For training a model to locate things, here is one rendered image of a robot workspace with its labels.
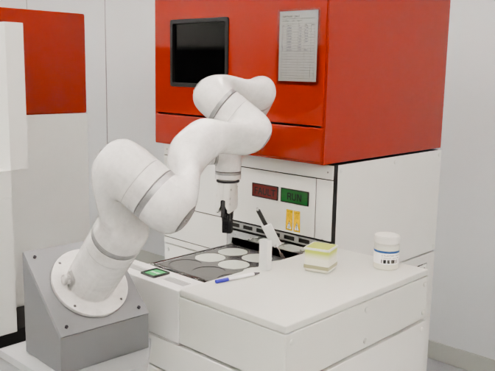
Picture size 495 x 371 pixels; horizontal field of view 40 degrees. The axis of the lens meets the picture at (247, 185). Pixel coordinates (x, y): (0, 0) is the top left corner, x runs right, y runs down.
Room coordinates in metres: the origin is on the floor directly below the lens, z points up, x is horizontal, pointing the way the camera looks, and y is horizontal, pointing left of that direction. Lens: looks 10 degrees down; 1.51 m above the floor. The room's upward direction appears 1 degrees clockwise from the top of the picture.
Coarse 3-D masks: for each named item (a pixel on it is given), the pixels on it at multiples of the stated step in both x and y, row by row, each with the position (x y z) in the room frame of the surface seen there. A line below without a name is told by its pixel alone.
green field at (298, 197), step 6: (282, 192) 2.20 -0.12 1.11; (288, 192) 2.18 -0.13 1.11; (294, 192) 2.17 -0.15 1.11; (300, 192) 2.15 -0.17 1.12; (282, 198) 2.20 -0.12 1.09; (288, 198) 2.18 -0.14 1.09; (294, 198) 2.17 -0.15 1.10; (300, 198) 2.15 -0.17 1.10; (306, 198) 2.13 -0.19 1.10; (306, 204) 2.13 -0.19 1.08
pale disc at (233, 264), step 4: (228, 260) 2.10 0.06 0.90; (232, 260) 2.11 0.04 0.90; (236, 260) 2.11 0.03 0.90; (220, 264) 2.05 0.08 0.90; (224, 264) 2.05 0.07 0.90; (228, 264) 2.05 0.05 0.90; (232, 264) 2.06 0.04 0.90; (236, 264) 2.06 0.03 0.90; (240, 264) 2.06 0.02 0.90; (244, 264) 2.06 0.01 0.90; (248, 264) 2.06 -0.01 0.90; (228, 268) 2.02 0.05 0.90; (232, 268) 2.02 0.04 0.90; (236, 268) 2.02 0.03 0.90; (240, 268) 2.02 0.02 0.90
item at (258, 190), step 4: (256, 184) 2.28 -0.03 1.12; (256, 188) 2.28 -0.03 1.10; (260, 188) 2.27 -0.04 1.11; (264, 188) 2.25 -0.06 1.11; (268, 188) 2.24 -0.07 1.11; (272, 188) 2.23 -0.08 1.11; (276, 188) 2.22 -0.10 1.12; (256, 192) 2.28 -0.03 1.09; (260, 192) 2.27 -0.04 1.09; (264, 192) 2.25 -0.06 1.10; (268, 192) 2.24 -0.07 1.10; (272, 192) 2.23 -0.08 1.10; (276, 192) 2.22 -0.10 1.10; (260, 196) 2.27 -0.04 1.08; (264, 196) 2.25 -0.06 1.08; (268, 196) 2.24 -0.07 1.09; (272, 196) 2.23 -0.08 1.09; (276, 196) 2.22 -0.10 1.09
